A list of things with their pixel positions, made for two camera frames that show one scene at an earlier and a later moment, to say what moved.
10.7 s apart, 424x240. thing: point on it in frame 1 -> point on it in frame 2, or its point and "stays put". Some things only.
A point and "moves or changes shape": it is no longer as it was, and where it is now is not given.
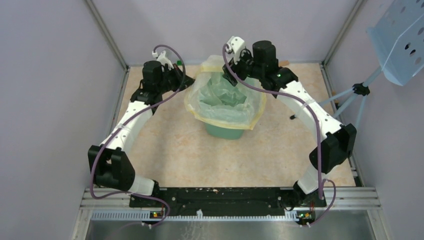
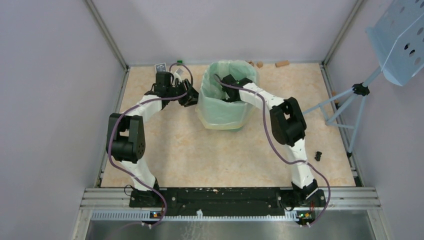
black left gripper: (184, 81) -> (192, 97)
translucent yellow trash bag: (212, 97) moves or changes shape
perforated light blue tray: (398, 39) stays put
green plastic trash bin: (222, 106) moves or changes shape
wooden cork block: (284, 63) stays put
